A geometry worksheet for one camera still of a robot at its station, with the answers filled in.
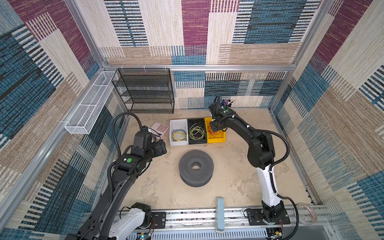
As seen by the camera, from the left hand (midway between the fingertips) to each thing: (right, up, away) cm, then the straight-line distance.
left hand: (159, 143), depth 75 cm
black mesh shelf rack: (-16, +34, +36) cm, 52 cm away
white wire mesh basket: (-50, +12, +17) cm, 54 cm away
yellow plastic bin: (+30, 0, +29) cm, 42 cm away
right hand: (+33, +7, +24) cm, 41 cm away
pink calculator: (-7, +7, +33) cm, 35 cm away
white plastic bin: (+6, +9, +33) cm, 35 cm away
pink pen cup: (+40, +21, +33) cm, 56 cm away
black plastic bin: (+23, +11, +44) cm, 50 cm away
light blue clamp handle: (+30, -36, 0) cm, 47 cm away
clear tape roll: (+74, -36, +1) cm, 82 cm away
